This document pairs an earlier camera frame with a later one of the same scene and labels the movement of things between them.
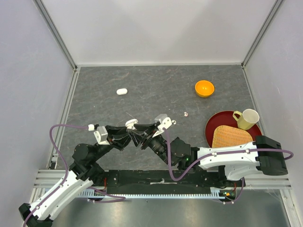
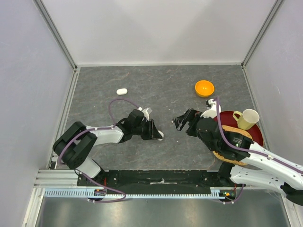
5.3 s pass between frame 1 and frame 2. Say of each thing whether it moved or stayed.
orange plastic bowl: stayed
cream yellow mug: stayed
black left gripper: moved
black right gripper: moved
